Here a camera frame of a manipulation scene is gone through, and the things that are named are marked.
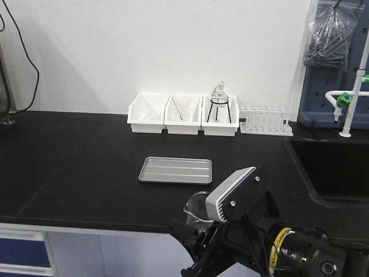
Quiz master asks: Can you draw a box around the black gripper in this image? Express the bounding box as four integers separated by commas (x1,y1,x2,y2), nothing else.
168,167,280,276

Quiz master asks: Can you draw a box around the clear glass beaker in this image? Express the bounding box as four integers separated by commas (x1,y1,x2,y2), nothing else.
183,191,214,233

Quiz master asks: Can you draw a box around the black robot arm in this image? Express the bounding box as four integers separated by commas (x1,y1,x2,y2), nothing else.
168,167,368,276

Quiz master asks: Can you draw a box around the silver metal tray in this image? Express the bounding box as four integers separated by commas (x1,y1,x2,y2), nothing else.
138,156,213,185

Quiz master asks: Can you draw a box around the white bin right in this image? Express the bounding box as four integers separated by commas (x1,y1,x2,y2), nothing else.
201,95,239,137

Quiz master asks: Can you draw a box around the white bin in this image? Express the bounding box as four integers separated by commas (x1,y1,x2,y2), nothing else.
127,93,170,134
164,94,202,135
201,95,239,137

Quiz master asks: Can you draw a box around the white bin middle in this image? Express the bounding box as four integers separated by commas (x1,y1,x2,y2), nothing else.
164,94,202,135

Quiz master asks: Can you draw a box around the white test tube rack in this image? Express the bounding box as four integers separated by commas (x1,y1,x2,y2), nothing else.
240,105,293,137

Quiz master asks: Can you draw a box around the white bin left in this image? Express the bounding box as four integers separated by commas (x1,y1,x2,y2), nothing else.
127,93,170,134

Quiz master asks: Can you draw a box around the black sink basin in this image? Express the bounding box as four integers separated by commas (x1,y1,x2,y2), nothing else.
284,138,368,206

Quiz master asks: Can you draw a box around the glass flask on tripod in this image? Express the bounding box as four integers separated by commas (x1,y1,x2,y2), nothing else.
206,81,232,123

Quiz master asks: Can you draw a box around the blue pegboard drying rack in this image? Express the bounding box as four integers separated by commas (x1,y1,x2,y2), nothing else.
298,1,368,128

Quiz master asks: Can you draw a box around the blue cabinet drawer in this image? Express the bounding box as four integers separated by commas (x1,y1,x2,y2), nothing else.
1,229,54,276

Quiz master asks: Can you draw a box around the white lab faucet green knob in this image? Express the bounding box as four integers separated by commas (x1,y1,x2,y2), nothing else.
325,35,368,138

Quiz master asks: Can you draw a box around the metal appliance at left edge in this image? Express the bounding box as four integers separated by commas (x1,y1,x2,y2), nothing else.
1,48,17,130

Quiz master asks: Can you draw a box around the plastic bag of black parts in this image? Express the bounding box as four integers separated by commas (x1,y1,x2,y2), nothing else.
303,1,365,71

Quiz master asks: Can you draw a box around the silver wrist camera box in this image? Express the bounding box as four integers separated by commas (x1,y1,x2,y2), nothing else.
205,166,256,222

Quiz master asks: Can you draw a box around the black power cable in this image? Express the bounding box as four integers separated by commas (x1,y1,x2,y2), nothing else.
0,0,40,122

